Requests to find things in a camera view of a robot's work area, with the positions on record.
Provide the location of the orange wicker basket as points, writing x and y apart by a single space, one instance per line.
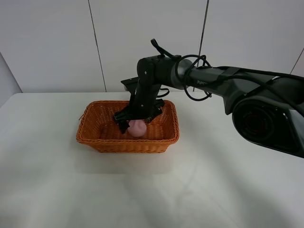
98 130

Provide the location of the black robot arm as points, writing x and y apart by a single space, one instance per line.
267 108

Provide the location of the pink peach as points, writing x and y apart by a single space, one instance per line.
137 128

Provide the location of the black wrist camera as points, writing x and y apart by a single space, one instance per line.
130 85

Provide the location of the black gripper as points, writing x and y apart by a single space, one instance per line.
143 105

